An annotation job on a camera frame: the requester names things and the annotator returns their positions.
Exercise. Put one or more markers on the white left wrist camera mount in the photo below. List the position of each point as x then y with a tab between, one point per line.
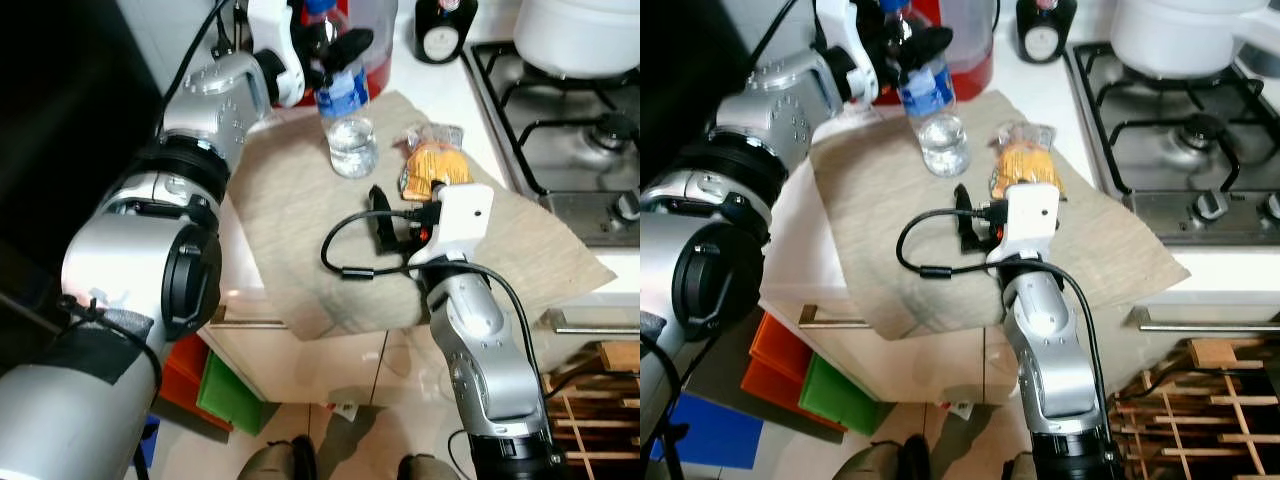
840	40
272	40

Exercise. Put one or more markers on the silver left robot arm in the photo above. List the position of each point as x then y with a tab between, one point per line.
120	260
790	95

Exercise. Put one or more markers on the bread packet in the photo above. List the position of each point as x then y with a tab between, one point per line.
1025	165
435	165

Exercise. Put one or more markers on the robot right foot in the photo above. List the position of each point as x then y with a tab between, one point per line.
428	468

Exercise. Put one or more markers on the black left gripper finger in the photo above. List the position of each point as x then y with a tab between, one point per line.
348	48
925	45

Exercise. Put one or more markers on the wooden wine rack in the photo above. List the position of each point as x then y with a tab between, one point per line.
600	420
1200	420

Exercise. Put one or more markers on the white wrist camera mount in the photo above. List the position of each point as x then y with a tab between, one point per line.
840	40
272	40
1030	220
460	220

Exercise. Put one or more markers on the green plastic bin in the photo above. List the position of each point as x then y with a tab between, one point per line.
235	395
840	395

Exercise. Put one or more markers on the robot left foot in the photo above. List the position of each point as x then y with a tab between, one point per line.
275	462
885	460

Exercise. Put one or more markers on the orange plastic bin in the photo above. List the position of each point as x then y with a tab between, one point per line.
185	380
775	360

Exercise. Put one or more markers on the steel gas stove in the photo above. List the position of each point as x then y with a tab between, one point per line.
1170	160
570	160

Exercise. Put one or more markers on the blue plastic bin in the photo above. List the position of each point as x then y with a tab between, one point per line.
148	445
710	435

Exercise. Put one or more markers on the black bottle with round label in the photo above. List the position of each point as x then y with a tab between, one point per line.
445	35
1045	35

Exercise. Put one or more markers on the water bottle with blue label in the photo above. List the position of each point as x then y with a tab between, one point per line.
350	130
940	130

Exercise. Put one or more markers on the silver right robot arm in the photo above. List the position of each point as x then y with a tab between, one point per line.
1050	350
480	350

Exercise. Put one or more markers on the clear jug with red base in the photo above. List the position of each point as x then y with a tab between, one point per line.
975	50
382	50

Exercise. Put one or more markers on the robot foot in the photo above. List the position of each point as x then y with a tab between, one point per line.
885	460
428	468
275	462

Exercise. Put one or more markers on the white pot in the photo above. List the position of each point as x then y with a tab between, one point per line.
1180	35
580	35

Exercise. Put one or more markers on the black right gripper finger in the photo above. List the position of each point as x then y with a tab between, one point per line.
380	215
964	215

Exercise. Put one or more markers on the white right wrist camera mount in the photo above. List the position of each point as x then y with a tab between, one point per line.
460	220
1030	220

